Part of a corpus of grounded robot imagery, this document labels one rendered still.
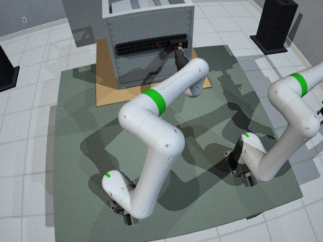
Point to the tan flat board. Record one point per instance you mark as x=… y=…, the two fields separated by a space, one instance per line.
x=107 y=92

